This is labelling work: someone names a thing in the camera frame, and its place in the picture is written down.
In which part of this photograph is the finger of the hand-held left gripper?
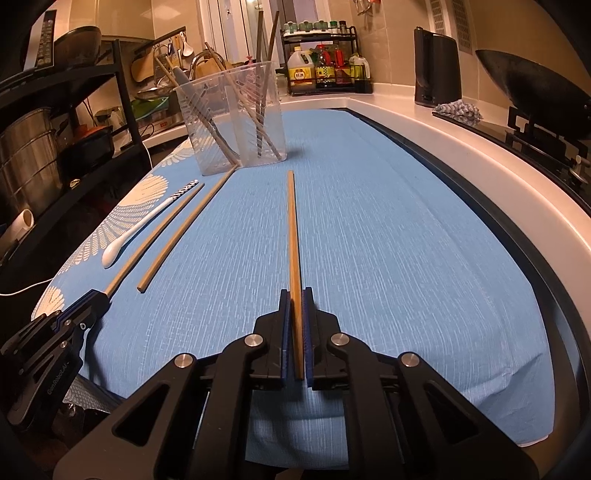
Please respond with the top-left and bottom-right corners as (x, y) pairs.
(34, 289), (105, 324)
(58, 292), (112, 340)

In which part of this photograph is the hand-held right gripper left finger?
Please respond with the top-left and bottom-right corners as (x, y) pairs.
(53, 288), (294, 480)

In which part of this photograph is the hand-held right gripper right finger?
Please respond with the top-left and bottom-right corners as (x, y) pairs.
(302, 286), (541, 480)

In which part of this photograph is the clear plastic container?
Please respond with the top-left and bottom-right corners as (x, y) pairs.
(174, 60), (288, 177)

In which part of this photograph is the white ceramic spoon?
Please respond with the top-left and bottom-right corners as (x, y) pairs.
(102, 179), (199, 270)

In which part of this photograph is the white plastic pipe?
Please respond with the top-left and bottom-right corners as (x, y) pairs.
(0, 209), (36, 247)

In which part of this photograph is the blue patterned tablecloth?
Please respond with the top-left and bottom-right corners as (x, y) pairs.
(31, 108), (557, 467)

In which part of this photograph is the stainless steel stockpot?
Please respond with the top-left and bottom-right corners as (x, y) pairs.
(0, 107), (63, 217)

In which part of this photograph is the orange lidded pot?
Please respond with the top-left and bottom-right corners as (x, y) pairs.
(60, 122), (116, 162)

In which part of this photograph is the green plastic colander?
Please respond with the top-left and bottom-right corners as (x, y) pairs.
(131, 99), (178, 123)

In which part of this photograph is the black metal shelf rack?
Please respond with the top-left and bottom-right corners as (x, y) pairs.
(0, 39), (148, 278)

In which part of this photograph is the steel bowl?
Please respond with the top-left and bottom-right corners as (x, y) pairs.
(136, 85), (181, 100)

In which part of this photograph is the small wooden cutting board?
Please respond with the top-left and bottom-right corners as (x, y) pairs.
(130, 50), (155, 84)

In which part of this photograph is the black spice rack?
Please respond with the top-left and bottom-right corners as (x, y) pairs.
(279, 25), (358, 97)

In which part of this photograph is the black frying pan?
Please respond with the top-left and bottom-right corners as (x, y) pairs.
(53, 25), (103, 65)

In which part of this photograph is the black microwave oven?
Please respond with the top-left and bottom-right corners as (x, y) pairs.
(23, 9), (58, 75)

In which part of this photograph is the large yellow label jug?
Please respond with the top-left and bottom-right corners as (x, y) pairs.
(287, 46), (317, 88)

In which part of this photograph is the red cap sauce bottle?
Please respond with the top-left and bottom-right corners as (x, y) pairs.
(315, 45), (335, 88)

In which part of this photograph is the blue white dishcloth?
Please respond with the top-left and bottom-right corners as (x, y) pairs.
(433, 99), (483, 126)

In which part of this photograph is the chrome faucet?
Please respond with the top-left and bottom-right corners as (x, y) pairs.
(189, 50), (228, 80)

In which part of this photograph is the yellow cooking oil jug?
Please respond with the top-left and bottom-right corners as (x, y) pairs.
(348, 52), (372, 84)

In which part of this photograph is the black electric kettle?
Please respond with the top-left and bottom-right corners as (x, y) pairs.
(413, 26), (459, 108)

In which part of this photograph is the black gas stove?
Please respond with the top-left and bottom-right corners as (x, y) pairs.
(434, 105), (591, 199)

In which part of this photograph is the white framed window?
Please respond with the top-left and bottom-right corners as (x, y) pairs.
(198, 0), (324, 70)

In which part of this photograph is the black wok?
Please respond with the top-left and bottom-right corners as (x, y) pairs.
(475, 48), (591, 139)

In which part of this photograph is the white vent grille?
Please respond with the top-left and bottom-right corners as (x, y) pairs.
(450, 0), (472, 51)
(427, 0), (448, 35)

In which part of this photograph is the wall power socket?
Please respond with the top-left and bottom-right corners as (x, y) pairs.
(95, 106), (123, 127)

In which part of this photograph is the beige wall shelf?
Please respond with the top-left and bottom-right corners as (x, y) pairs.
(99, 34), (155, 51)

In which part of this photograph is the black wall utensil rail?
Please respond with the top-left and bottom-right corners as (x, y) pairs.
(150, 28), (188, 49)

